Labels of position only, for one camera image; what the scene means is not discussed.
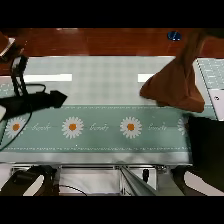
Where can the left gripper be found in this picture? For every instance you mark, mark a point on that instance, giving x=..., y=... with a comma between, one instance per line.
x=40, y=100

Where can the brown T-shirt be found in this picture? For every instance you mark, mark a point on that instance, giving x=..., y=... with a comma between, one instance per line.
x=176, y=86

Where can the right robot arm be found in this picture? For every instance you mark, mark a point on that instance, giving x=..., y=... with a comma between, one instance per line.
x=200, y=183

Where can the blue round object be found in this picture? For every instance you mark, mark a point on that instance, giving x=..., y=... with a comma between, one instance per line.
x=174, y=35

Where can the black garment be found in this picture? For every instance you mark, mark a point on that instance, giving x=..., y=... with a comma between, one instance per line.
x=206, y=143

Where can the white paper sheet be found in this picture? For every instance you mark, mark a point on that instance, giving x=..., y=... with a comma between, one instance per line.
x=219, y=106

